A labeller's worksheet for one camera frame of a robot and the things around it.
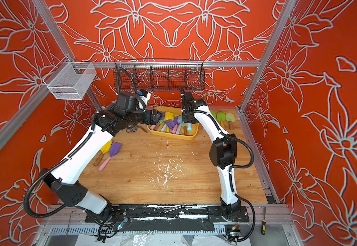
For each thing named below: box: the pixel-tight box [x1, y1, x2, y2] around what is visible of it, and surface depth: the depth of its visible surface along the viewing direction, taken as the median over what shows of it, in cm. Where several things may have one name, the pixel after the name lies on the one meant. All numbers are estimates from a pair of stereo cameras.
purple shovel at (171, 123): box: [165, 115, 180, 130], surface depth 112 cm
